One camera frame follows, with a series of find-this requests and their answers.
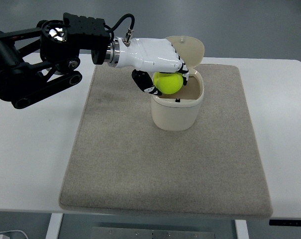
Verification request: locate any beige fabric mat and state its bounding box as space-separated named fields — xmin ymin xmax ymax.
xmin=59 ymin=64 xmax=273 ymax=219

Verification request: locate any yellow tennis ball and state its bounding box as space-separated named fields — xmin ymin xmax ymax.
xmin=153 ymin=72 xmax=183 ymax=95

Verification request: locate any black desk control panel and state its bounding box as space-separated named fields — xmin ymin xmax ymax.
xmin=269 ymin=219 xmax=301 ymax=227

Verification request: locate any white table leg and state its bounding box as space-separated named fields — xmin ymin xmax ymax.
xmin=234 ymin=220 xmax=249 ymax=239
xmin=45 ymin=213 xmax=63 ymax=239

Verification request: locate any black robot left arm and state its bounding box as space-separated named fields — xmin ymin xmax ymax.
xmin=0 ymin=13 xmax=135 ymax=109

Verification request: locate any white device on floor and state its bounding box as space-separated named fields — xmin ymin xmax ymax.
xmin=0 ymin=230 xmax=29 ymax=239

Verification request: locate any white right table leg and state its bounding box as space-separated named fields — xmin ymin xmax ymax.
xmin=234 ymin=220 xmax=249 ymax=239

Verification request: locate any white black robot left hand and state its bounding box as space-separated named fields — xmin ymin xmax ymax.
xmin=104 ymin=37 xmax=189 ymax=96

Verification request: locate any cream lidded bin box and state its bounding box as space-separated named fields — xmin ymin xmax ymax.
xmin=151 ymin=36 xmax=204 ymax=131

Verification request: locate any white left table leg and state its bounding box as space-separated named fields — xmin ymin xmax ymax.
xmin=45 ymin=213 xmax=63 ymax=239

